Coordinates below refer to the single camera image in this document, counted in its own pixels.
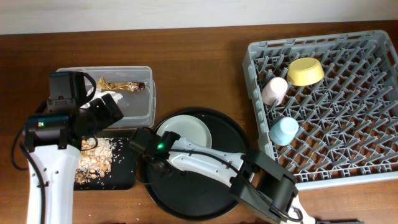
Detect gold snack wrapper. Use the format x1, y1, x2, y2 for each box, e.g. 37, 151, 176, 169
96, 77, 146, 92

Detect food scraps and rice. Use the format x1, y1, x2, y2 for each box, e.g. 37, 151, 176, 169
75, 138, 124, 187

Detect light grey plate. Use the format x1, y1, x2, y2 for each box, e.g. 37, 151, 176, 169
156, 114, 212, 148

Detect blue plastic cup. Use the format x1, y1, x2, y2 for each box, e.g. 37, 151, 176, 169
269, 117, 299, 146

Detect pink plastic cup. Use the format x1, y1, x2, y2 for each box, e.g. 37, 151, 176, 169
261, 77, 288, 106

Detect yellow bowl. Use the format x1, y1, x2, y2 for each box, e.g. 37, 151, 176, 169
287, 57, 325, 86

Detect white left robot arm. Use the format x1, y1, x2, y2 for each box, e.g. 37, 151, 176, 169
20, 72, 124, 223

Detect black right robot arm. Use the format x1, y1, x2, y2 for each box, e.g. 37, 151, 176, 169
129, 128, 316, 223

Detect grey dishwasher rack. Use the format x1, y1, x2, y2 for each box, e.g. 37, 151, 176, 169
243, 30, 397, 190

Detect crumpled white tissue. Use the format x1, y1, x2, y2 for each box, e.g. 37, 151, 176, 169
86, 86, 124, 103

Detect round black serving tray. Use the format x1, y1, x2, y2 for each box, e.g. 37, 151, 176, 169
140, 108, 250, 221

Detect rectangular black tray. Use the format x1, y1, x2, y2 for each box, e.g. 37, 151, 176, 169
74, 129, 137, 190

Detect clear plastic bin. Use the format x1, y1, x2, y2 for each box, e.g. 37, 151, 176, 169
57, 66, 156, 130

